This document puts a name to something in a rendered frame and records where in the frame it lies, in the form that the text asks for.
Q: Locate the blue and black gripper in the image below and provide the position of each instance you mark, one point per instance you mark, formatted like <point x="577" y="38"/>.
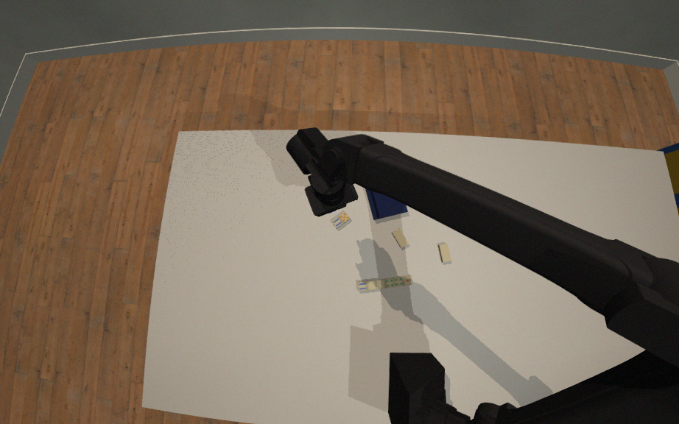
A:
<point x="321" y="207"/>

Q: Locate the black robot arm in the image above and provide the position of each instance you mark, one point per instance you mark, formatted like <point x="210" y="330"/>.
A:
<point x="637" y="293"/>

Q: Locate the dark blue notebook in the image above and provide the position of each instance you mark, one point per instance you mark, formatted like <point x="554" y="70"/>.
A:
<point x="383" y="206"/>

